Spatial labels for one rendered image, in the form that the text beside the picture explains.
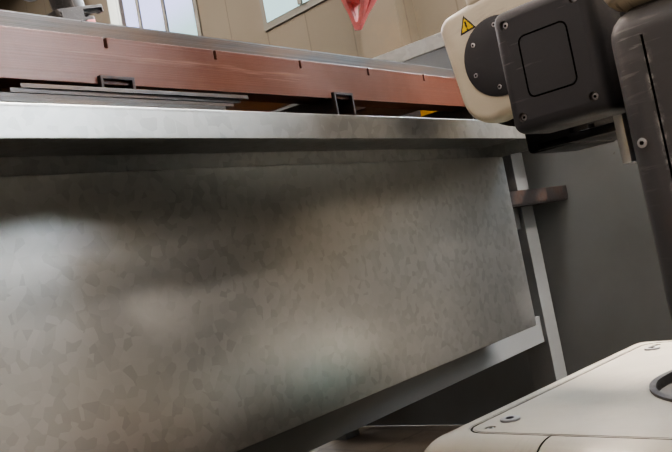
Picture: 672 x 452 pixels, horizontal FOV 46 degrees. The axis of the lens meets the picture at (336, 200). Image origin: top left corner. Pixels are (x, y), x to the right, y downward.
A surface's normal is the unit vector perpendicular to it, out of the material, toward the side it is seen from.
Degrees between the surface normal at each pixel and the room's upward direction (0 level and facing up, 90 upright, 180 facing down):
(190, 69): 90
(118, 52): 90
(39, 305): 90
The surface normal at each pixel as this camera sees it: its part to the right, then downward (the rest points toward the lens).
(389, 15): -0.70, 0.08
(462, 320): 0.76, -0.18
